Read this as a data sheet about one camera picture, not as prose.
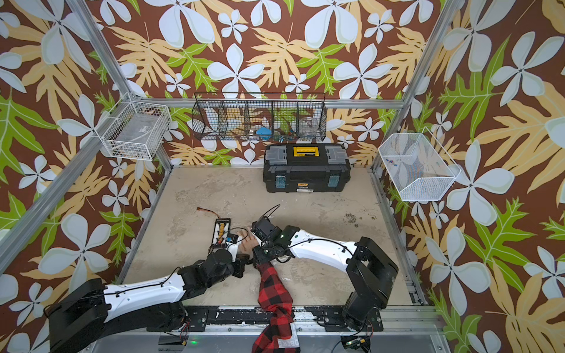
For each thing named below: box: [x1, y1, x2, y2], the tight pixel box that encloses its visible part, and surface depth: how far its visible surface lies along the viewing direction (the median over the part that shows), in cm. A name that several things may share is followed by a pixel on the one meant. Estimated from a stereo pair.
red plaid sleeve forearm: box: [251, 260, 300, 353], surface depth 74 cm
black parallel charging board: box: [211, 218, 232, 246], surface depth 97 cm
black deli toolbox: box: [262, 143, 351, 193], surface depth 101 cm
